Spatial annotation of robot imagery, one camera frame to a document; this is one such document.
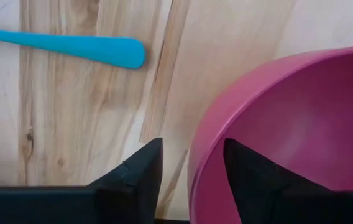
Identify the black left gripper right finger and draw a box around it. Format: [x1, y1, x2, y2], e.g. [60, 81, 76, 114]
[222, 138, 353, 224]

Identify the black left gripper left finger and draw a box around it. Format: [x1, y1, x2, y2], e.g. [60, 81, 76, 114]
[0, 138, 164, 224]

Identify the magenta plastic bowl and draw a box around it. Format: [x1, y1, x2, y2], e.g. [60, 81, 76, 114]
[187, 45, 353, 224]

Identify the spoon with teal handle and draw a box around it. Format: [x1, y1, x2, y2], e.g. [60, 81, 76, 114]
[0, 27, 147, 70]

